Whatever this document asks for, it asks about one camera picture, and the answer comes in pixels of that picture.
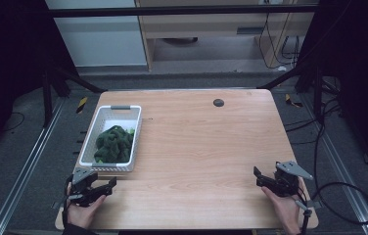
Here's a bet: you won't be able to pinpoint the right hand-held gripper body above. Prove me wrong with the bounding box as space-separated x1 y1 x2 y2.
255 160 314 198

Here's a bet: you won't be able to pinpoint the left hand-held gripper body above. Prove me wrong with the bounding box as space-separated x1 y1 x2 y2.
64 166 110 208

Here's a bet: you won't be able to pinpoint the dark green leafy vegetable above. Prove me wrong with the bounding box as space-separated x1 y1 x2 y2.
93 124 136 165

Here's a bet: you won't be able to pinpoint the white plastic basket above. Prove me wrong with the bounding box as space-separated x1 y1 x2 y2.
78 104 143 172

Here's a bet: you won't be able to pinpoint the person's right hand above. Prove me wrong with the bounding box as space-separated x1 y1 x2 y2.
261 177 309 235

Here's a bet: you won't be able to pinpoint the person's left hand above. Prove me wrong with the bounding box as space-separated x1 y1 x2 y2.
66 182 108 230

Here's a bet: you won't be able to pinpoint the wooden table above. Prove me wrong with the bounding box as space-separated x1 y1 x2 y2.
54 88 319 231

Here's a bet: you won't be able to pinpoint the yellow black striped tape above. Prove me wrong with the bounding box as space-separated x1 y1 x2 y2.
285 93 303 109
75 96 89 115

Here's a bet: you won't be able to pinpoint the black metal stand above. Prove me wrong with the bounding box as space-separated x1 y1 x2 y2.
41 67 107 128
258 62 340 121

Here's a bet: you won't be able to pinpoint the wooden desk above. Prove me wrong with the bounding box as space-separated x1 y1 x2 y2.
134 0 317 71

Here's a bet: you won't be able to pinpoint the white cabinet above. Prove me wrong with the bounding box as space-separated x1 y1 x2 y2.
44 0 148 69

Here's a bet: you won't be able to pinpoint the black metal crossbar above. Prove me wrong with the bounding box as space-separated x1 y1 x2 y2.
48 4 320 19

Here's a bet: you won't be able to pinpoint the black cable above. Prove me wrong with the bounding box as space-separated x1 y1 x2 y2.
62 174 74 229
2 112 25 133
312 97 368 226

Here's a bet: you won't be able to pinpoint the aluminium floor rail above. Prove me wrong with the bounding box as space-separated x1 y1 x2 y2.
0 97 67 235
302 94 368 235

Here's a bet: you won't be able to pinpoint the hanging black cables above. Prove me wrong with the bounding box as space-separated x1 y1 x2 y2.
257 0 301 71

